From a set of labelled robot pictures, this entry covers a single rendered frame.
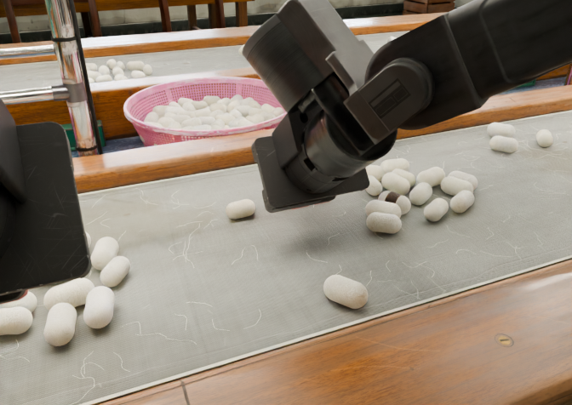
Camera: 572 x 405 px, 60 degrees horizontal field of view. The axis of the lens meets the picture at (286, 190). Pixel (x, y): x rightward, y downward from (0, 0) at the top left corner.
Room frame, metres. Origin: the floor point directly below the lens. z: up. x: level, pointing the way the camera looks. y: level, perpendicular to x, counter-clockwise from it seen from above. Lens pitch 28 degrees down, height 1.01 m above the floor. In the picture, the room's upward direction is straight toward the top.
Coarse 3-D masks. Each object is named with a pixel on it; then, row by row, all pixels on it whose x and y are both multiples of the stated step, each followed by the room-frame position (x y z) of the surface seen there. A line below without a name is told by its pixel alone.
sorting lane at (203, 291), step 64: (128, 192) 0.50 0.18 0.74; (192, 192) 0.50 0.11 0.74; (256, 192) 0.50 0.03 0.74; (512, 192) 0.50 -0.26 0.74; (128, 256) 0.37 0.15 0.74; (192, 256) 0.37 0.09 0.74; (256, 256) 0.37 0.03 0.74; (320, 256) 0.37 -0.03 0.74; (384, 256) 0.37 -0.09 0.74; (448, 256) 0.37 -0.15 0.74; (512, 256) 0.37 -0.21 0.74; (128, 320) 0.29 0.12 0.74; (192, 320) 0.29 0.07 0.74; (256, 320) 0.29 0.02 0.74; (320, 320) 0.29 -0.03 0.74; (0, 384) 0.23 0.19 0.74; (64, 384) 0.23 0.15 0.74; (128, 384) 0.23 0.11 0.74
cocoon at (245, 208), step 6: (228, 204) 0.44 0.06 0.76; (234, 204) 0.44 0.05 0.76; (240, 204) 0.44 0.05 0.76; (246, 204) 0.44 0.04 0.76; (252, 204) 0.44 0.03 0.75; (228, 210) 0.43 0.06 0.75; (234, 210) 0.43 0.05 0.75; (240, 210) 0.43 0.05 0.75; (246, 210) 0.44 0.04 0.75; (252, 210) 0.44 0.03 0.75; (228, 216) 0.43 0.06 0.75; (234, 216) 0.43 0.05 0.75; (240, 216) 0.43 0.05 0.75; (246, 216) 0.44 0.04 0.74
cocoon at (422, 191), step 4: (420, 184) 0.48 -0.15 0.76; (424, 184) 0.48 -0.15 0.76; (428, 184) 0.48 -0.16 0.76; (416, 188) 0.47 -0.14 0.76; (420, 188) 0.47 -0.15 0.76; (424, 188) 0.47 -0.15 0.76; (428, 188) 0.47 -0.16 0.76; (412, 192) 0.47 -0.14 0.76; (416, 192) 0.46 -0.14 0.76; (420, 192) 0.46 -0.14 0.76; (424, 192) 0.46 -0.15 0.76; (428, 192) 0.47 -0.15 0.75; (412, 196) 0.46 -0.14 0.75; (416, 196) 0.46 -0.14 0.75; (420, 196) 0.46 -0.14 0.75; (424, 196) 0.46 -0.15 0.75; (428, 196) 0.47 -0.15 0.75; (412, 200) 0.46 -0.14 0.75; (416, 200) 0.46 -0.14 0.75; (420, 200) 0.46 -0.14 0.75; (424, 200) 0.46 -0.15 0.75; (416, 204) 0.46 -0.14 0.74; (420, 204) 0.46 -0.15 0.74
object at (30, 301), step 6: (30, 294) 0.30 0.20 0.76; (18, 300) 0.29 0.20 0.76; (24, 300) 0.29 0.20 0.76; (30, 300) 0.29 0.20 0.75; (36, 300) 0.30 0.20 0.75; (0, 306) 0.29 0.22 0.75; (6, 306) 0.29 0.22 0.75; (12, 306) 0.29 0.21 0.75; (18, 306) 0.29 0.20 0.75; (24, 306) 0.29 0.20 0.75; (30, 306) 0.29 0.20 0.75; (36, 306) 0.30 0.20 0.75
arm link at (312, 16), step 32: (288, 0) 0.36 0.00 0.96; (320, 0) 0.38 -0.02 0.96; (256, 32) 0.36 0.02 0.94; (288, 32) 0.36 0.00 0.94; (320, 32) 0.35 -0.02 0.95; (256, 64) 0.36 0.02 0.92; (288, 64) 0.35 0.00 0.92; (320, 64) 0.35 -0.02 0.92; (352, 64) 0.34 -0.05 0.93; (416, 64) 0.28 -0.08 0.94; (288, 96) 0.35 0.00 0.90; (352, 96) 0.31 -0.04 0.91; (384, 96) 0.29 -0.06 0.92; (416, 96) 0.28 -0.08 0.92; (384, 128) 0.29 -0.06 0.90
